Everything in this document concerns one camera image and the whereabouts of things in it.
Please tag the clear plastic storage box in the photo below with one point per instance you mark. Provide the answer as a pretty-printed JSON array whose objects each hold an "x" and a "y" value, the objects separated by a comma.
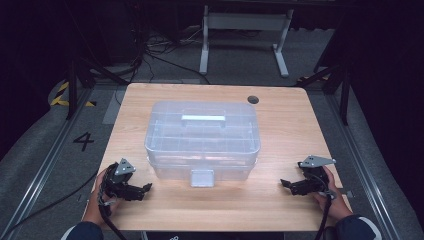
[{"x": 202, "y": 140}]

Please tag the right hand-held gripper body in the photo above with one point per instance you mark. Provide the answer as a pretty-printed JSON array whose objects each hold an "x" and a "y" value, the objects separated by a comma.
[{"x": 315, "y": 178}]

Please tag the yellow black floor tape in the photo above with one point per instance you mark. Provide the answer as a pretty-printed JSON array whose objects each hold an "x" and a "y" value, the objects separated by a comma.
[{"x": 61, "y": 98}]

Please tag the black metal stand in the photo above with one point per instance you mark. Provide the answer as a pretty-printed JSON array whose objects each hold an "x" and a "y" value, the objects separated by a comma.
[
  {"x": 343, "y": 90},
  {"x": 72, "y": 86}
]

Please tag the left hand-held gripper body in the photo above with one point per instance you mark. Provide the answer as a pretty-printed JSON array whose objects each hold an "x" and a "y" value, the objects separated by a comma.
[{"x": 120, "y": 181}]

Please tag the white metal desk frame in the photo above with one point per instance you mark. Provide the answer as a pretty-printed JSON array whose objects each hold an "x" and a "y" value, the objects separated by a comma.
[{"x": 245, "y": 21}]

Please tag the person's right hand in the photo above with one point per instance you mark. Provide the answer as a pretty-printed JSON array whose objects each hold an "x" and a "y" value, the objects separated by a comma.
[{"x": 335, "y": 200}]

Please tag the small metal table bracket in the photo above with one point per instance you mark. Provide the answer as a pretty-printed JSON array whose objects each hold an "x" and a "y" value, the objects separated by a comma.
[{"x": 347, "y": 192}]

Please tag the metal floor rail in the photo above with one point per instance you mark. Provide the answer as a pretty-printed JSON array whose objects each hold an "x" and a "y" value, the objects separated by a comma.
[
  {"x": 43, "y": 166},
  {"x": 363, "y": 166}
]

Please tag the black table grommet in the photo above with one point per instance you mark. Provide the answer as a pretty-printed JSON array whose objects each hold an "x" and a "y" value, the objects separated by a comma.
[{"x": 253, "y": 99}]

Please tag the person's left hand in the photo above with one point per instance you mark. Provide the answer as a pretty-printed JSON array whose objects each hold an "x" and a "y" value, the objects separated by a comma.
[{"x": 94, "y": 208}]

